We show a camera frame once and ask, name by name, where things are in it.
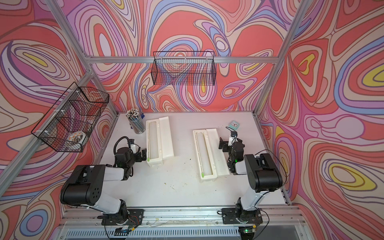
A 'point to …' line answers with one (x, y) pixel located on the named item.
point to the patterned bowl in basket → (77, 136)
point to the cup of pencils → (136, 121)
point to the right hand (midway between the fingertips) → (228, 140)
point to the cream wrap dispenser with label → (159, 141)
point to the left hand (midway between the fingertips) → (140, 149)
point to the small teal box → (234, 125)
